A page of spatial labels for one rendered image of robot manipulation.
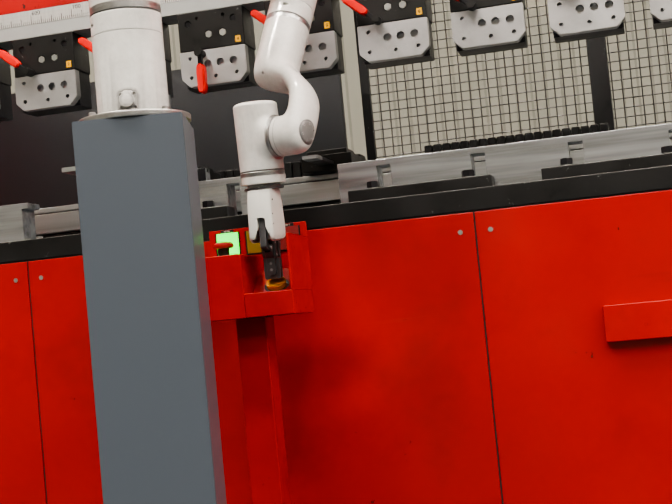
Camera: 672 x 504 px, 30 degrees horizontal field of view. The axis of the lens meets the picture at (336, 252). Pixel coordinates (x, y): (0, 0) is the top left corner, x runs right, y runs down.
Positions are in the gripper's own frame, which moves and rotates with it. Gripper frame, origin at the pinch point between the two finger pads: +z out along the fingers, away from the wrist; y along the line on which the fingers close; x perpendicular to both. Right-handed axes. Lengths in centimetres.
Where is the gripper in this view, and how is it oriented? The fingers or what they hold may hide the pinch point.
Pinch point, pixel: (273, 268)
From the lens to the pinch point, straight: 238.3
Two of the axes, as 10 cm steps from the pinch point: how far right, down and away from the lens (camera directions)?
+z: 1.1, 9.9, 0.3
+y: -2.0, 0.5, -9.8
